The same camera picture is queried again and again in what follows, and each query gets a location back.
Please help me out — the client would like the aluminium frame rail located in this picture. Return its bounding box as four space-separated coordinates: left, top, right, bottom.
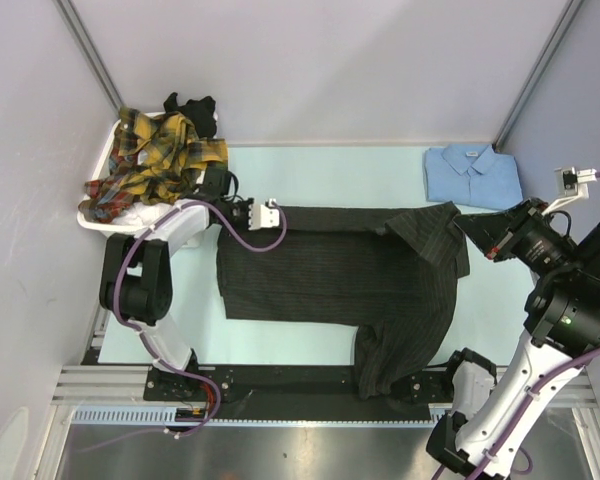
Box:
51 365 598 408

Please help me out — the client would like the white plastic laundry basket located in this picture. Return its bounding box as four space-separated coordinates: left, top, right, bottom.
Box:
75 110 220 248

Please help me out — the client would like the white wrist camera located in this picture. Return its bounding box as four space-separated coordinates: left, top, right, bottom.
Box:
248 199 280 231
543 167 597 216

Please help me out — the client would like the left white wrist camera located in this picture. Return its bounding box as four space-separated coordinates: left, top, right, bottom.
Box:
248 199 280 231

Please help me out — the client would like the folded light blue shirt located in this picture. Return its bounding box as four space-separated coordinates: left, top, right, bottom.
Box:
424 144 523 210

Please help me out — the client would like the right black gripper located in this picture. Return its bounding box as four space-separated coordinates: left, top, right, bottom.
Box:
455 194 581 277

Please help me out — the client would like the left aluminium corner post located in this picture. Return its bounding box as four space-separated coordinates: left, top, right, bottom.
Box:
53 0 124 112

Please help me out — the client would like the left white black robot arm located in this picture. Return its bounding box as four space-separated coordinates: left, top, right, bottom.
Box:
99 166 253 400

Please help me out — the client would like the right aluminium corner post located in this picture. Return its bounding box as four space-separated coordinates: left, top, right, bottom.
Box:
492 0 586 151

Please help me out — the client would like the light blue slotted cable duct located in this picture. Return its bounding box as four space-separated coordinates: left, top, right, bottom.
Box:
72 406 445 428

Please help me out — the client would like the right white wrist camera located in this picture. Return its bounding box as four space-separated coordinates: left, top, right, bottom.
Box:
543 167 597 216

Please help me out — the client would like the white garment in basket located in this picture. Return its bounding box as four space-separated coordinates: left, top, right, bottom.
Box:
113 203 171 228

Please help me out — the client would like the black garment in basket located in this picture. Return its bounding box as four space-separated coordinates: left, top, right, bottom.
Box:
163 92 218 138

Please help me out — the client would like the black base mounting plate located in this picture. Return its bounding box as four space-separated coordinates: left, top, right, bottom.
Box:
82 352 481 435

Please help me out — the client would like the aluminium corner post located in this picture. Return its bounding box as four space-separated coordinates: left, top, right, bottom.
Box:
53 0 124 112
492 0 586 151

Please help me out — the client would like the yellow plaid flannel shirt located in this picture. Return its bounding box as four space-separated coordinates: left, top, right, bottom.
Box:
81 105 230 224

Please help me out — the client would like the dark pinstriped long sleeve shirt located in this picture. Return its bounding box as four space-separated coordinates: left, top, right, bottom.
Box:
216 202 470 399

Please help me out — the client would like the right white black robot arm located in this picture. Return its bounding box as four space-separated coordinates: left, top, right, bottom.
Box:
426 198 600 479

